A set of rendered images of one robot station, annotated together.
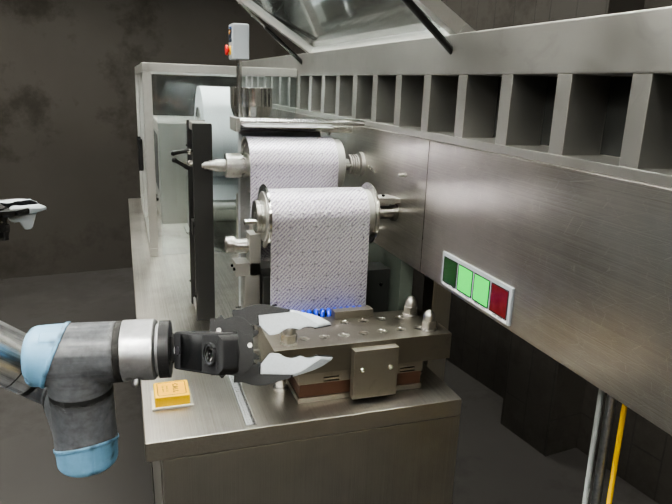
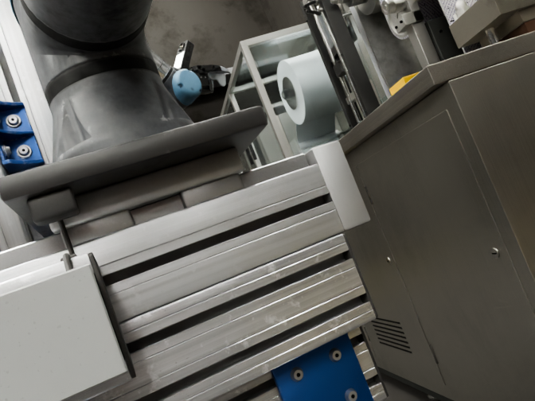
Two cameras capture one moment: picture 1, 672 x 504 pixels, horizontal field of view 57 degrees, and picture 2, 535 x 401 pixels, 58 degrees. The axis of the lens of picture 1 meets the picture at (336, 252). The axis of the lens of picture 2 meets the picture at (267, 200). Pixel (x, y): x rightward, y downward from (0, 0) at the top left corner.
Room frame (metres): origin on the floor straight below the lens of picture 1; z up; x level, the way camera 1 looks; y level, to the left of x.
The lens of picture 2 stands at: (0.08, 0.61, 0.70)
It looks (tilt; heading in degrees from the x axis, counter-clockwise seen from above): 5 degrees up; 6
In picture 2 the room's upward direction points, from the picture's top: 21 degrees counter-clockwise
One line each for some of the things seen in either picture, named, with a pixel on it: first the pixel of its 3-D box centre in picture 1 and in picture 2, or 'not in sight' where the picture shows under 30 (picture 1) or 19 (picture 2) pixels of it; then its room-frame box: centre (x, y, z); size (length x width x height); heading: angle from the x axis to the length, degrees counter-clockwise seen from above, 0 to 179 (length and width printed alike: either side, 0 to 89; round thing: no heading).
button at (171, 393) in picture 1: (171, 393); (411, 83); (1.17, 0.33, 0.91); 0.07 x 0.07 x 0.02; 19
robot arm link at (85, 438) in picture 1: (82, 420); not in sight; (0.71, 0.32, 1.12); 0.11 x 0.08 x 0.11; 33
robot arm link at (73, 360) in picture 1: (76, 356); not in sight; (0.69, 0.31, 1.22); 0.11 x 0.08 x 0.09; 100
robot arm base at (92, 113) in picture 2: not in sight; (119, 126); (0.55, 0.77, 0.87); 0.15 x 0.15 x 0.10
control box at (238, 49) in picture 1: (236, 42); not in sight; (1.93, 0.32, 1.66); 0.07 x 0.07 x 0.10; 19
